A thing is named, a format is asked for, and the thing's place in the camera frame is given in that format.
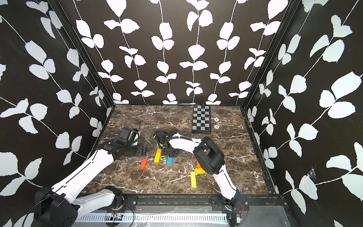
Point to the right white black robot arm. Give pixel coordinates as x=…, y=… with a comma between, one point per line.
x=210, y=158

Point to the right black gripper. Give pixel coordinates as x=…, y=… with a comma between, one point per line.
x=175, y=155

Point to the red short block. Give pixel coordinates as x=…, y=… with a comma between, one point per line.
x=143, y=163

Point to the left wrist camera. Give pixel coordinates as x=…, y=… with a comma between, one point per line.
x=128, y=137

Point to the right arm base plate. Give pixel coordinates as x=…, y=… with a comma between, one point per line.
x=219, y=203

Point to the white perforated cable duct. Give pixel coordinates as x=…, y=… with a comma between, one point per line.
x=213, y=218

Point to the yellow long block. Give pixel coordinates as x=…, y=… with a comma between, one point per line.
x=193, y=180

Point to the yellow short block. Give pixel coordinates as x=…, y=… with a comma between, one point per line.
x=200, y=171

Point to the yellow-orange long block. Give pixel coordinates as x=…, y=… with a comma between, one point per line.
x=158, y=156

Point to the teal long block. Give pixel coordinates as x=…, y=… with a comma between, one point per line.
x=169, y=161

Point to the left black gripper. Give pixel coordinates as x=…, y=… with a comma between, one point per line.
x=142, y=147

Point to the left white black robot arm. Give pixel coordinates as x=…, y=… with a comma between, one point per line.
x=61, y=206

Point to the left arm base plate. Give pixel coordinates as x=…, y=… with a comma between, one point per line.
x=123, y=202

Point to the black white checkerboard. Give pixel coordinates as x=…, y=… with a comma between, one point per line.
x=201, y=119

